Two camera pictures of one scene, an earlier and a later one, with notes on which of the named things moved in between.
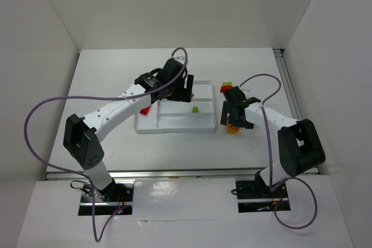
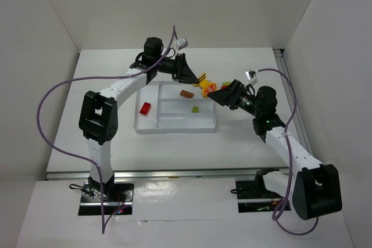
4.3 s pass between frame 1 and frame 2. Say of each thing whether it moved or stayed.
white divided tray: stayed
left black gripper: moved
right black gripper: moved
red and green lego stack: stayed
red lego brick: stayed
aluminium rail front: stayed
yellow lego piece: moved
